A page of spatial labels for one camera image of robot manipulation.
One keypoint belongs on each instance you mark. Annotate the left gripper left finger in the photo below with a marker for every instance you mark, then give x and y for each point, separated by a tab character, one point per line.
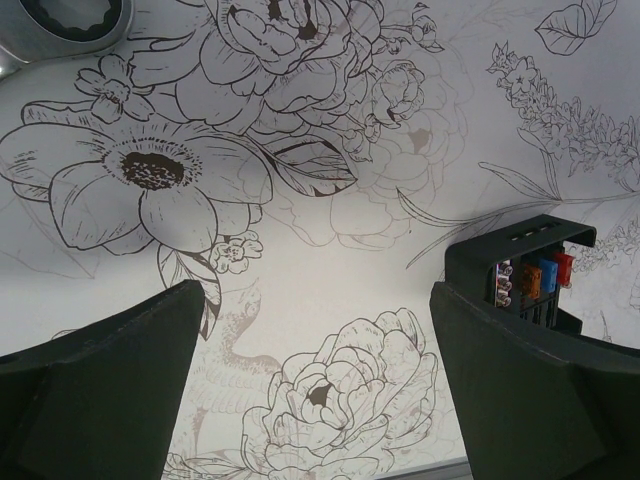
102	401

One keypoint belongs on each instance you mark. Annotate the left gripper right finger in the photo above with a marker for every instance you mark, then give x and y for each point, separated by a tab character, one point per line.
534	403

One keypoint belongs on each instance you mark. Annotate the black fuse box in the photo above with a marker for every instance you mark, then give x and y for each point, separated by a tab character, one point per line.
488	268

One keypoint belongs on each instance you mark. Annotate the orange fuse in box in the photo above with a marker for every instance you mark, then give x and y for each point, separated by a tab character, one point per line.
531	282

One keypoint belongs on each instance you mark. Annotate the blue blade fuse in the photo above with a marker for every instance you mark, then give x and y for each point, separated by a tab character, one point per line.
549	273

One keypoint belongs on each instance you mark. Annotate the red blade fuse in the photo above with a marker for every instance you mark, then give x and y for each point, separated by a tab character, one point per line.
564	268

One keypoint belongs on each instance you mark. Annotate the floral printed mat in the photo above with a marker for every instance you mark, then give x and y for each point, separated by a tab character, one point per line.
309	162

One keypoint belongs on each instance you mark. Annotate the silver wrench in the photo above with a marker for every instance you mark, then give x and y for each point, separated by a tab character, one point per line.
44	31

